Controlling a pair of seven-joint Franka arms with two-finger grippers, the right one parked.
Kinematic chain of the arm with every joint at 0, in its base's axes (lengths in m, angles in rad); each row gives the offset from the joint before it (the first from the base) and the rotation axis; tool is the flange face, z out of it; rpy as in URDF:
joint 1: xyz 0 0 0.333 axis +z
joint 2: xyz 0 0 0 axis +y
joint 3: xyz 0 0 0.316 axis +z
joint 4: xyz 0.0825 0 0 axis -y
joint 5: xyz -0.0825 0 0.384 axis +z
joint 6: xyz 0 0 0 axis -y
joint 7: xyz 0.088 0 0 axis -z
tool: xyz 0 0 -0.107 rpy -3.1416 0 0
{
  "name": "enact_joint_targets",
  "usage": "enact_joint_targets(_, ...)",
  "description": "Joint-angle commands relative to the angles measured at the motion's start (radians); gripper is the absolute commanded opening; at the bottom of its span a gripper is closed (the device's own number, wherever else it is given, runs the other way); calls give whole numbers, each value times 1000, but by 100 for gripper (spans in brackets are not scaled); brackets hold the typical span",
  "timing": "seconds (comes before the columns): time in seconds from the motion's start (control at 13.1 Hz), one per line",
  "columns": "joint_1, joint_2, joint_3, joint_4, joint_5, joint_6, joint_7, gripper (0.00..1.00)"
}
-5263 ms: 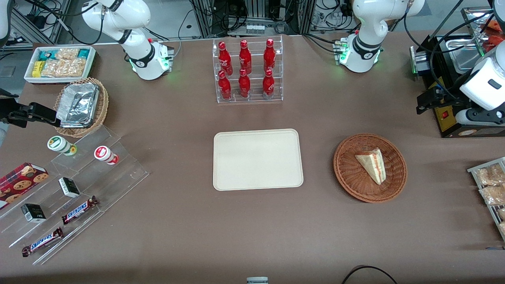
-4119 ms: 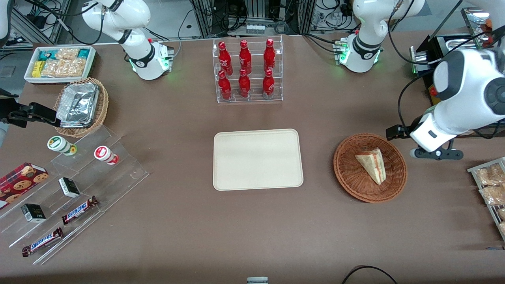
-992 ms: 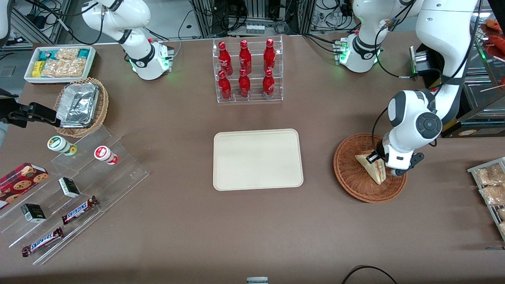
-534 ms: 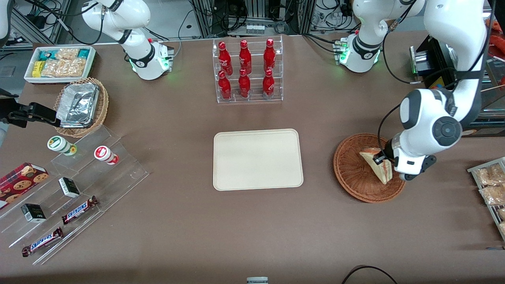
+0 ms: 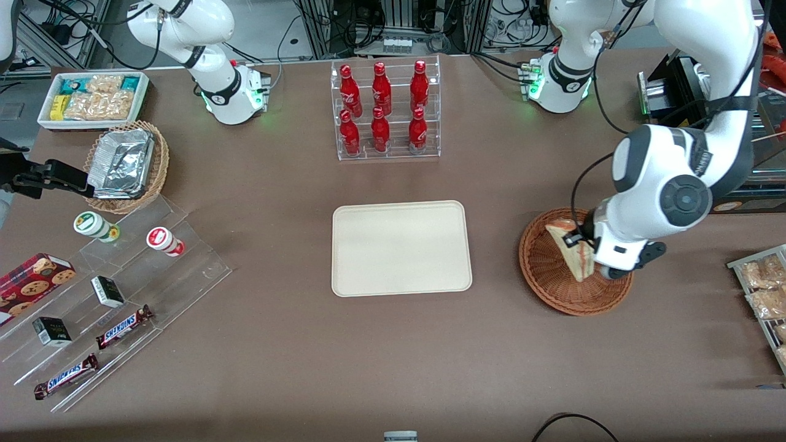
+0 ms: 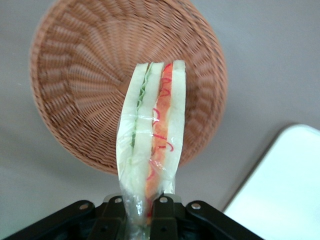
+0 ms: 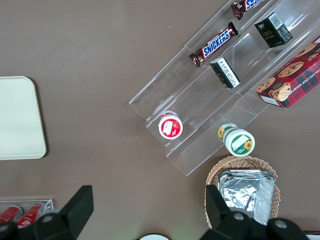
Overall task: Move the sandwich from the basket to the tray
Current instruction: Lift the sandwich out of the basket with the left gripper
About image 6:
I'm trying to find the cream plastic tray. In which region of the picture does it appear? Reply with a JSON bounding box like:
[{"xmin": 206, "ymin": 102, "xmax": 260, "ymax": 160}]
[{"xmin": 221, "ymin": 123, "xmax": 320, "ymax": 240}]

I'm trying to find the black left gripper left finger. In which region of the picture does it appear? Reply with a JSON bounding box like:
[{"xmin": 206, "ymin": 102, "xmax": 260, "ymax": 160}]
[{"xmin": 3, "ymin": 196, "xmax": 132, "ymax": 240}]

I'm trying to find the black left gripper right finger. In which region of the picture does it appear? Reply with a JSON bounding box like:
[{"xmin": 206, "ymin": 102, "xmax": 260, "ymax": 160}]
[{"xmin": 149, "ymin": 195, "xmax": 265, "ymax": 240}]

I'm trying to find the triangle sandwich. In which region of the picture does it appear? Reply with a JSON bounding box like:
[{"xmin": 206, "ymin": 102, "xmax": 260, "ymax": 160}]
[{"xmin": 115, "ymin": 59, "xmax": 187, "ymax": 240}]

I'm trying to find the round brown wicker basket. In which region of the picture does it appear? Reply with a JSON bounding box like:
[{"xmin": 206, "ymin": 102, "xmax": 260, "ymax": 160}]
[{"xmin": 29, "ymin": 0, "xmax": 229, "ymax": 176}]

